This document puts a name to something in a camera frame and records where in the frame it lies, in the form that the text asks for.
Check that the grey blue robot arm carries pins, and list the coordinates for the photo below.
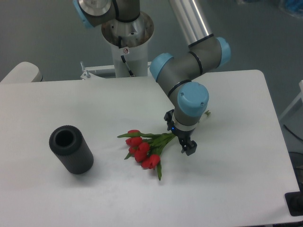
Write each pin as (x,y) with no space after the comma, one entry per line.
(175,76)

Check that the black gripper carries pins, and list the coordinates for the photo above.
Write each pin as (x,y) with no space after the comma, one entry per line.
(183,133)

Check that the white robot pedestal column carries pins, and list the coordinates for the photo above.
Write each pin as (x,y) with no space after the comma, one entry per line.
(129,45)

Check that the red tulip bouquet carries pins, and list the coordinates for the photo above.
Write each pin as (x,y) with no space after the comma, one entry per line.
(147,148)

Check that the black ribbed cylindrical vase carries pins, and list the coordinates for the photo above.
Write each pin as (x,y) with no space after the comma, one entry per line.
(70,147)

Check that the white metal base frame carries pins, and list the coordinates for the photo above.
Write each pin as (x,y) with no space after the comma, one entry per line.
(107,71)

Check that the white rounded chair part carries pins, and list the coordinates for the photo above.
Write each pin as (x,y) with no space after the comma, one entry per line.
(24,72)

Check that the white frame at right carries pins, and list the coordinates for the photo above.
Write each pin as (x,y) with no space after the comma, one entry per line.
(294,105)

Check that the black device at table edge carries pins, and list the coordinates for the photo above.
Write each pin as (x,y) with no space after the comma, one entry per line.
(294,202)

